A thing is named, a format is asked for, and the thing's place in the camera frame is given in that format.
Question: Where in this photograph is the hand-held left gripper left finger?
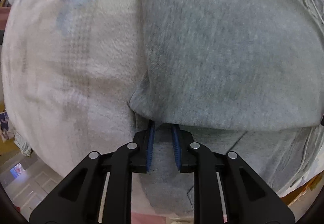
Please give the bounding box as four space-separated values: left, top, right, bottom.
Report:
30 121 156 224

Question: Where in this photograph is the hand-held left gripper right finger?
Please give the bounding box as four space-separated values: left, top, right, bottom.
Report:
172 124 295 224

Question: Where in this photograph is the grey cotton garment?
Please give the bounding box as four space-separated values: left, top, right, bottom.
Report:
128 0 324 217

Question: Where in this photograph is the white printed fleece blanket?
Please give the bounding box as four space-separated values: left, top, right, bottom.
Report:
1 0 324 217

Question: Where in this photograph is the white patterned cloth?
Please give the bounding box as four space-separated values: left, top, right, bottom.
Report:
14 133 33 157

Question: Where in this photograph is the white panelled cabinet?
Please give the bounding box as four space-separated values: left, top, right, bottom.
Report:
1 156 64 214

